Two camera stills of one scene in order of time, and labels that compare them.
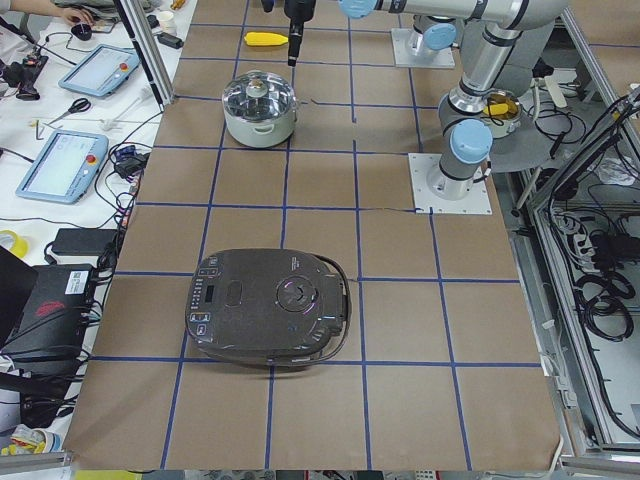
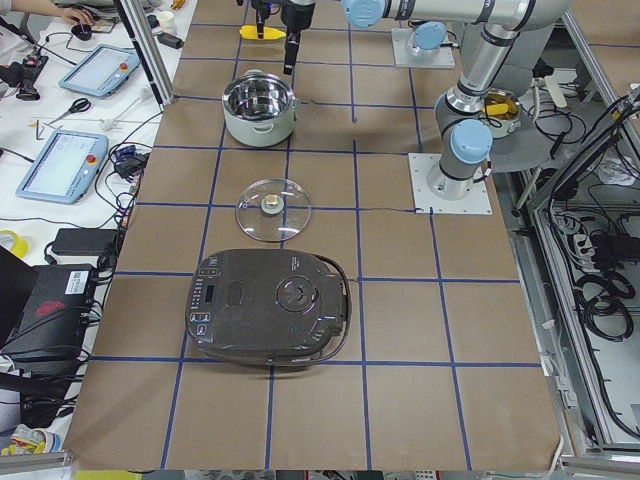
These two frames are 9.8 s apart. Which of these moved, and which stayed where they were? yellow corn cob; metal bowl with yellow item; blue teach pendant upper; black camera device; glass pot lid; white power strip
Moved: yellow corn cob; glass pot lid
Stayed: blue teach pendant upper; metal bowl with yellow item; black camera device; white power strip
